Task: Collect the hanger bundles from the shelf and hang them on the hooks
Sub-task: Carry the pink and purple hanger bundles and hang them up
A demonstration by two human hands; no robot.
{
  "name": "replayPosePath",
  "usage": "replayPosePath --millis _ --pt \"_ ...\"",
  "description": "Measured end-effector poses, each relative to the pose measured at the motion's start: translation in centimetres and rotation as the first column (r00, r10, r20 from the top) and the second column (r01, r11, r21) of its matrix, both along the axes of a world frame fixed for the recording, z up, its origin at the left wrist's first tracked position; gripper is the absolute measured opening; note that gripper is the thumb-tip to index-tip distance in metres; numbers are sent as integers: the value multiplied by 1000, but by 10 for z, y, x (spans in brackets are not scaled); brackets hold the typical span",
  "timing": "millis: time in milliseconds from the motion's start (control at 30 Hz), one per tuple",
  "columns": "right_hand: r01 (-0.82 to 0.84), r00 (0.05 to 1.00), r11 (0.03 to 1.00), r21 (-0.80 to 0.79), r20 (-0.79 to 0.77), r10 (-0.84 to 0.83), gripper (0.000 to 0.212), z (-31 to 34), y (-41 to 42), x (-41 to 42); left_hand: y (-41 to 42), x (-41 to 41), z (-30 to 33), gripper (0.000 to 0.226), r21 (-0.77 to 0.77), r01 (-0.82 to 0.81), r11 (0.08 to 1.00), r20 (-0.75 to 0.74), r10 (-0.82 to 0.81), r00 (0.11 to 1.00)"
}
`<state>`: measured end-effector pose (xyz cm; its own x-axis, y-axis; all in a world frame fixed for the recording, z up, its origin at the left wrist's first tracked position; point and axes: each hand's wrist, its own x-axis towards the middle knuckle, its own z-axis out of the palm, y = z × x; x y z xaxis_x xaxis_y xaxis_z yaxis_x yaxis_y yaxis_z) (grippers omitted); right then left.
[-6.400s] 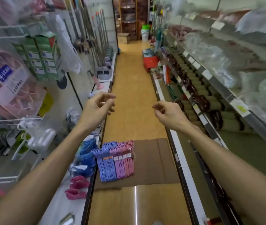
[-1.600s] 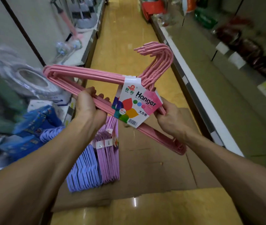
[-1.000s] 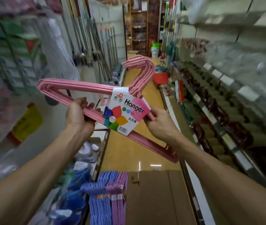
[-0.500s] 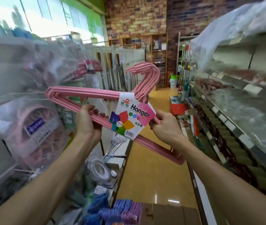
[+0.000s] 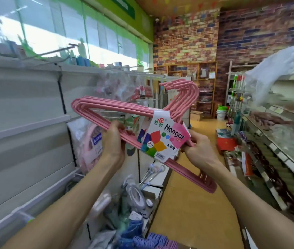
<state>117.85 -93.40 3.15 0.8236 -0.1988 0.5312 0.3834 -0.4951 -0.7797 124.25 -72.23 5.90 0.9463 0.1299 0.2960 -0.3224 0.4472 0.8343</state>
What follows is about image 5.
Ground pink hanger bundle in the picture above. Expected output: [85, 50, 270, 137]
[71, 79, 218, 194]

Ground grey store shelf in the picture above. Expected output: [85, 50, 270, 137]
[224, 59, 294, 249]

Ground pile of white plastic bags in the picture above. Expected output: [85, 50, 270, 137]
[244, 40, 294, 107]

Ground person's left forearm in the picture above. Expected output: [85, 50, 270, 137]
[1, 158, 121, 249]

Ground small brown cardboard box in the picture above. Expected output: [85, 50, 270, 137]
[190, 110, 204, 122]

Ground white display rack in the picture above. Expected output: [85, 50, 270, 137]
[0, 52, 192, 249]

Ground green plastic wrapped roll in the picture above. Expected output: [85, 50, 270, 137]
[110, 189, 130, 231]

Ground person's left hand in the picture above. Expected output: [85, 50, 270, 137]
[101, 120, 136, 169]

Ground row of brown wrapped packets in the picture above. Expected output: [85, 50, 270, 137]
[245, 141, 294, 231]

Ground orange printed bag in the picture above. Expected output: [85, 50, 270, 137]
[241, 151, 254, 177]

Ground red hanging packaged goods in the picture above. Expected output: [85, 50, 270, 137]
[95, 75, 153, 102]

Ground plastic wrapped pink toilet seat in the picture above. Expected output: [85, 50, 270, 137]
[68, 119, 103, 174]

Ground pile of maroon packets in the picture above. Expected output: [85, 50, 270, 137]
[249, 111, 294, 128]

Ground clear plastic wrapped goods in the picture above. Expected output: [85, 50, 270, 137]
[269, 124, 294, 166]

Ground white bucket stack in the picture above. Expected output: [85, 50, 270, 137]
[215, 105, 228, 121]

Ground clear toilet brush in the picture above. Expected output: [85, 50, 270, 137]
[139, 164, 159, 184]
[141, 165, 166, 190]

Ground person's right forearm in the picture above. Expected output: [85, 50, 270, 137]
[209, 163, 294, 249]

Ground green wall sign board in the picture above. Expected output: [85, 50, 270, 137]
[92, 0, 154, 42]

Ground person's right hand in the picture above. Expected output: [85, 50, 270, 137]
[181, 129, 221, 174]

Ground blue printed bag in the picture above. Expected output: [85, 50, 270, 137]
[118, 220, 144, 249]

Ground bundle of mop handles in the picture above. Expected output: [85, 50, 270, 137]
[226, 74, 246, 127]

